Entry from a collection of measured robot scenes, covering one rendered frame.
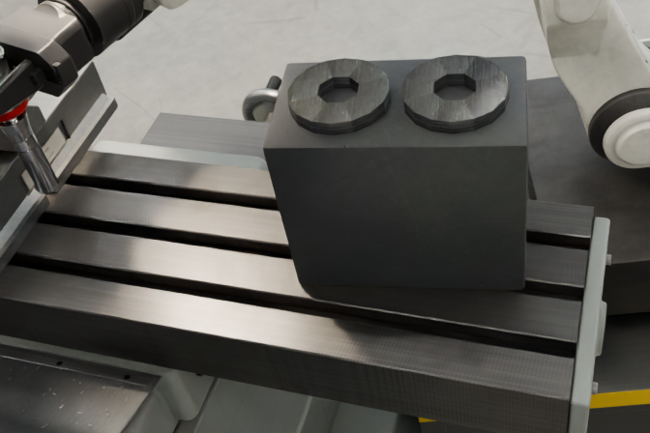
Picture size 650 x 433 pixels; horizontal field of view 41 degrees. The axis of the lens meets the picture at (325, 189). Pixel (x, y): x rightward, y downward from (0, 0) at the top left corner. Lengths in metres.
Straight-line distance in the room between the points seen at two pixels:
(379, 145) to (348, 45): 2.07
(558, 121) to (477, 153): 0.87
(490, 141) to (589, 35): 0.56
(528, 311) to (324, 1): 2.28
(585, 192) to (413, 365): 0.71
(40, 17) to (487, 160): 0.47
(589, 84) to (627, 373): 0.45
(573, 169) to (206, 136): 0.60
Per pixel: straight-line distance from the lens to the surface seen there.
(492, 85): 0.73
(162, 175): 1.02
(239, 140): 1.35
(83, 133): 1.10
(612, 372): 1.43
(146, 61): 2.93
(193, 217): 0.96
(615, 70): 1.32
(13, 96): 0.88
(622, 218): 1.41
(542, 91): 1.63
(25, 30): 0.91
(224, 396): 1.12
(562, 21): 1.19
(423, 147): 0.70
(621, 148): 1.35
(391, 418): 1.62
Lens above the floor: 1.60
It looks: 44 degrees down
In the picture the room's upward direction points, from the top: 12 degrees counter-clockwise
